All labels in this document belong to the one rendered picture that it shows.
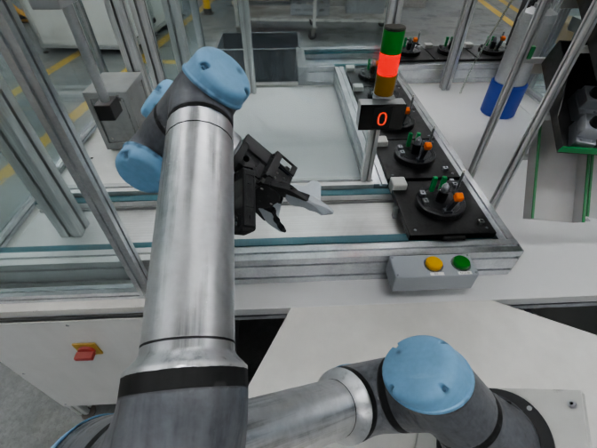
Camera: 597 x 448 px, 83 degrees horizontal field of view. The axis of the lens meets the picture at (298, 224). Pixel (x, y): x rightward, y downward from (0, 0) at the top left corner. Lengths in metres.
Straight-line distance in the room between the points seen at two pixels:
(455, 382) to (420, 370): 0.05
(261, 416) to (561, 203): 0.97
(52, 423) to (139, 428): 1.73
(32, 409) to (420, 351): 1.79
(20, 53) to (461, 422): 0.81
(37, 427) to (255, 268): 1.37
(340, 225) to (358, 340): 0.35
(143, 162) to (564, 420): 0.73
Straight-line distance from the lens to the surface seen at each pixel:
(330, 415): 0.55
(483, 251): 1.02
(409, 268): 0.90
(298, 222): 1.03
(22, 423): 2.07
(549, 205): 1.16
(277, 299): 0.93
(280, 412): 0.49
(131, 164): 0.50
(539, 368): 1.00
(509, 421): 0.68
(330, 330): 0.88
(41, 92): 0.68
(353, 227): 1.03
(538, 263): 1.22
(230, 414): 0.27
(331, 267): 0.91
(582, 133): 1.03
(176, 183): 0.34
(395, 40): 0.91
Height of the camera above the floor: 1.63
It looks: 44 degrees down
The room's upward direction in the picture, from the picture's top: straight up
